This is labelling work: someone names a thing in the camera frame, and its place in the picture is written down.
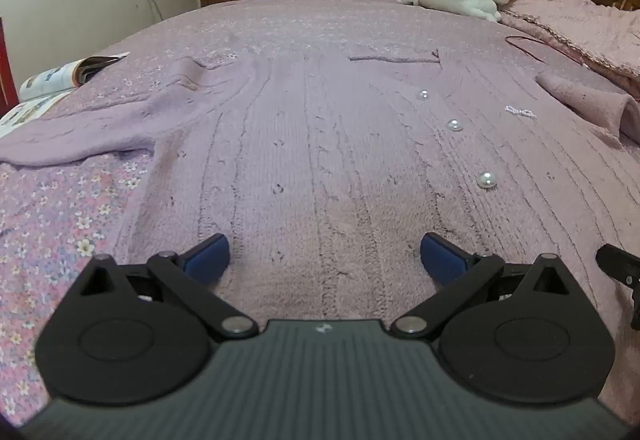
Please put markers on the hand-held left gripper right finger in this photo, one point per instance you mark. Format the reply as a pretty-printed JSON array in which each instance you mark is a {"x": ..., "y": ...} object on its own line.
[{"x": 441, "y": 261}]

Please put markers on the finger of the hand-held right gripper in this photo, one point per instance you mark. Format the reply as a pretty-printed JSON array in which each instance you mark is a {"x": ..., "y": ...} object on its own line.
[{"x": 622, "y": 267}]

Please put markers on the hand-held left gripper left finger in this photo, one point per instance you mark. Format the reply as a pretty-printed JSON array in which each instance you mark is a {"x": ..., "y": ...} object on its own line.
[{"x": 207, "y": 259}]

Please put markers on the pink knit cardigan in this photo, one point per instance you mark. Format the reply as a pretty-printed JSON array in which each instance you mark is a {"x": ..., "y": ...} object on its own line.
[{"x": 320, "y": 159}]

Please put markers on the open picture magazine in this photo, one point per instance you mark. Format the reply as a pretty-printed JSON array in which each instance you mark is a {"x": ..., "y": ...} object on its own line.
[{"x": 47, "y": 84}]

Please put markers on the pink fringed blanket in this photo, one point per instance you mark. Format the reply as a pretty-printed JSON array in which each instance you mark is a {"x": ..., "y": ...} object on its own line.
[{"x": 580, "y": 24}]

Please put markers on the red wooden chair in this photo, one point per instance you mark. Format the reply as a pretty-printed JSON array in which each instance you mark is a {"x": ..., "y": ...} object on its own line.
[{"x": 5, "y": 69}]

